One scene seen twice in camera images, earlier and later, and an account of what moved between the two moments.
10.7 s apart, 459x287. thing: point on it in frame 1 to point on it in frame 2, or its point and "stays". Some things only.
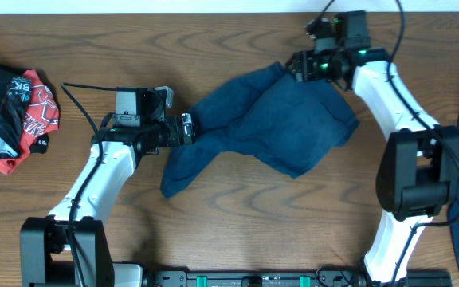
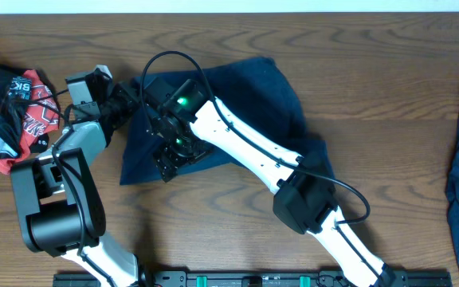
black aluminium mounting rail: (289, 279) stays
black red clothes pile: (15, 109) stays
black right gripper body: (314, 68) to (183, 150)
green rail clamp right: (305, 281) stays
